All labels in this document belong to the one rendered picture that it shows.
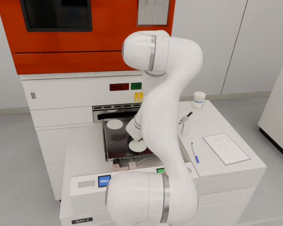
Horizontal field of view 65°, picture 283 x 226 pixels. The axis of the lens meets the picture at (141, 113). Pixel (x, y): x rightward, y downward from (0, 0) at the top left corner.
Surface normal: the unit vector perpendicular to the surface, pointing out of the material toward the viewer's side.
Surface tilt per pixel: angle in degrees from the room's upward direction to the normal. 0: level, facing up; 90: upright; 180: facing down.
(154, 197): 38
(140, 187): 20
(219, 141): 0
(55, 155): 90
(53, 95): 90
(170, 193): 29
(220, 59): 90
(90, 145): 0
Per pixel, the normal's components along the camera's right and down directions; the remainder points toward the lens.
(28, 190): 0.05, -0.83
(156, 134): -0.28, -0.07
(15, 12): 0.21, 0.56
